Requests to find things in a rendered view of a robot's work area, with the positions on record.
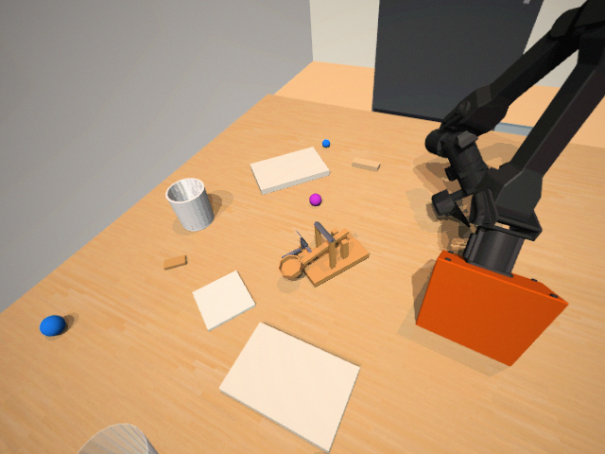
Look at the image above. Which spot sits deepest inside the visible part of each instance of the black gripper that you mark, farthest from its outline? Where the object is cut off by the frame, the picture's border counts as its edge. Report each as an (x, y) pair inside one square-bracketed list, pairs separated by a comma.
[(468, 178)]

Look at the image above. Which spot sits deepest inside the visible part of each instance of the cream flat square tile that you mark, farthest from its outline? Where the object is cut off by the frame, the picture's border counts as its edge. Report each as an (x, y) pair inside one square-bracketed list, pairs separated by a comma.
[(223, 300)]

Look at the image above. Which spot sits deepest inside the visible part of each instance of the purple ball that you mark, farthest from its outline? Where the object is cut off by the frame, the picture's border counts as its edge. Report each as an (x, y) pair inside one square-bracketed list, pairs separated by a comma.
[(315, 199)]

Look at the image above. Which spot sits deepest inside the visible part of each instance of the blue ball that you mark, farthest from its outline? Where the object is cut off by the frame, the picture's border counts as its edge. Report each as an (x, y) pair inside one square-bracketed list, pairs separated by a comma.
[(52, 325)]

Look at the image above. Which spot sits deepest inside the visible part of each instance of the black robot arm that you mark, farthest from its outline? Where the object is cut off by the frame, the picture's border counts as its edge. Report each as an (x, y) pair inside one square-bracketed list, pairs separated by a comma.
[(509, 194)]

